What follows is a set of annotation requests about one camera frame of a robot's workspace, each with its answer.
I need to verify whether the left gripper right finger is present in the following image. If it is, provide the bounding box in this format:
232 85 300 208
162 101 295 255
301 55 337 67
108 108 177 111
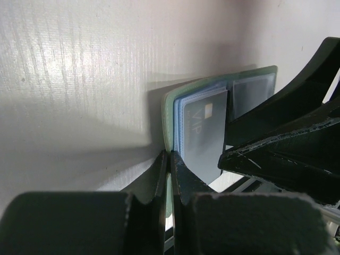
170 151 332 254

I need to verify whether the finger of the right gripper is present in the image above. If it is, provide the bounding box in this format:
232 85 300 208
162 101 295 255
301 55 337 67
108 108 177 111
218 100 339 208
225 37 339 146

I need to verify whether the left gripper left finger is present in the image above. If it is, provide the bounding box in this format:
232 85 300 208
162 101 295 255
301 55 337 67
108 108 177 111
1 151 168 254

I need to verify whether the green leather card holder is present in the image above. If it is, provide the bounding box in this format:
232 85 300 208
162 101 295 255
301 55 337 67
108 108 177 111
162 65 278 184

